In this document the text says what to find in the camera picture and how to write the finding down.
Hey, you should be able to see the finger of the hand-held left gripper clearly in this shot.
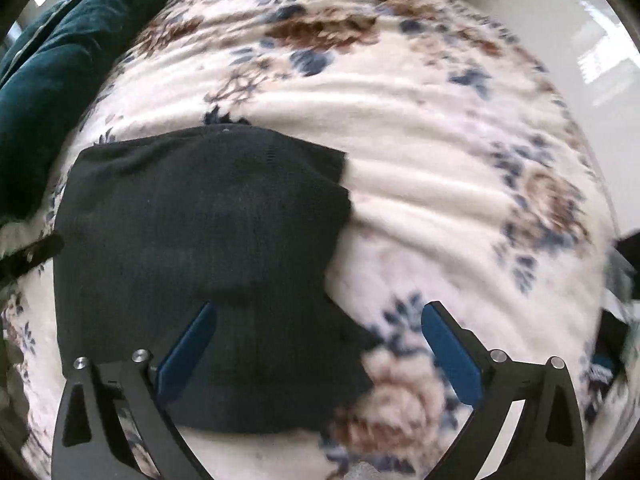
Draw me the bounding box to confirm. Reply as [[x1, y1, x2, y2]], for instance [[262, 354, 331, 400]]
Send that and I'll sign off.
[[0, 234, 66, 284]]

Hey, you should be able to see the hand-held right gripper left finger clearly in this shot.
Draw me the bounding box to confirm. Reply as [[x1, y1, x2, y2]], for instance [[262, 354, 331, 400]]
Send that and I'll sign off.
[[50, 301, 219, 480]]

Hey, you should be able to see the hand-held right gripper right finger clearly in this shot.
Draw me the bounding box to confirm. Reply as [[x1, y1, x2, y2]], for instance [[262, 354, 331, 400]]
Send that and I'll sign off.
[[421, 301, 587, 480]]

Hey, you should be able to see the black knit garment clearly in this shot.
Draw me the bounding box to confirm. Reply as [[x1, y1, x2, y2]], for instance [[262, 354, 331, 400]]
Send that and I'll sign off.
[[52, 125, 382, 436]]

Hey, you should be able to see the teal velvet pillow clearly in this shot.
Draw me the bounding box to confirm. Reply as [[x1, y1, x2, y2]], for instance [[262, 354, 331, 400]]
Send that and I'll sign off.
[[0, 0, 184, 222]]

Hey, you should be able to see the floral cream blanket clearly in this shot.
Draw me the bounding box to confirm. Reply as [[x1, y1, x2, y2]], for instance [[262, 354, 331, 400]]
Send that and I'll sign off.
[[0, 0, 622, 480]]

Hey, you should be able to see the dark object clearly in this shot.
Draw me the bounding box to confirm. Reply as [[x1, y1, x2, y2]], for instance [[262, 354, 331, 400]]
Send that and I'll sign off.
[[595, 230, 640, 373]]

